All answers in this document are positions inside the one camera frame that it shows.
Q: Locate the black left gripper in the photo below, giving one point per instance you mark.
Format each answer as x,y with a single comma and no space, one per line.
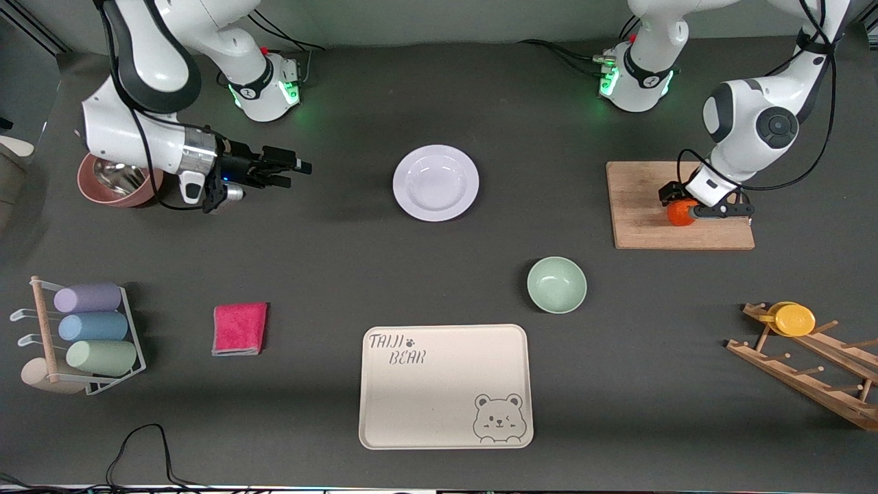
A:
668,192

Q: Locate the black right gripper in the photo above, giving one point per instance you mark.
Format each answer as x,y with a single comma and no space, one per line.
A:
235,165

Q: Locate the orange fruit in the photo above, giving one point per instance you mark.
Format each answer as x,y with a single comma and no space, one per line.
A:
679,216

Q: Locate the white round plate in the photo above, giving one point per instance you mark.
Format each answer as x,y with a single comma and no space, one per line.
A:
435,183

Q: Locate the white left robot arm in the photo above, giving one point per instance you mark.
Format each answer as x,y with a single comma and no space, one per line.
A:
754,116

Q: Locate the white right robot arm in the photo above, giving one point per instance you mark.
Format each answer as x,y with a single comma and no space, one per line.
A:
137,41

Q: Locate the wooden cutting board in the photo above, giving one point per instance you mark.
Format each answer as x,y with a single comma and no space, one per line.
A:
638,206

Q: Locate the mint green bowl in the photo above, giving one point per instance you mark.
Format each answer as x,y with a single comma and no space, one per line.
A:
556,285

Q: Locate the pink bowl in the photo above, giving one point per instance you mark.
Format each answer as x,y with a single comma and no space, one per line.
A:
123,201

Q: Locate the metal scoop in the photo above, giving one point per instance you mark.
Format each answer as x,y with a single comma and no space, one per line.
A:
120,178

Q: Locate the pink folded cloth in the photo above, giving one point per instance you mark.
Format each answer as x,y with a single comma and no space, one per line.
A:
240,329

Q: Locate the yellow cup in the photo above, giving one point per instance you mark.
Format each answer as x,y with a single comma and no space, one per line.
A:
794,320

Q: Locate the purple cup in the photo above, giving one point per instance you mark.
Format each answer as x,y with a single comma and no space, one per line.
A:
89,298

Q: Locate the wooden peg drying rack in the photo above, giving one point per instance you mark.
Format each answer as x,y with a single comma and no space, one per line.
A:
809,384

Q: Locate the blue cup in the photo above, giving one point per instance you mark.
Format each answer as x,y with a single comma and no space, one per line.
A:
92,327

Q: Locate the green cup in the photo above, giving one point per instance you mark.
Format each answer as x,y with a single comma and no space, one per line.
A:
103,357

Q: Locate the beige rounded object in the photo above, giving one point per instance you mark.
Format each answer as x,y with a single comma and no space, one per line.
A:
17,146

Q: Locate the cream bear print tray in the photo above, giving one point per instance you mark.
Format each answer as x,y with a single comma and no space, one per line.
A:
439,398

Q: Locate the beige cup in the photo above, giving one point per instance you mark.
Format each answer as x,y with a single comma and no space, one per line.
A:
38,381

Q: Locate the dark metal frame strut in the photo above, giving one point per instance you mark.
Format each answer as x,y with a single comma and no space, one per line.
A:
871,26
41,33

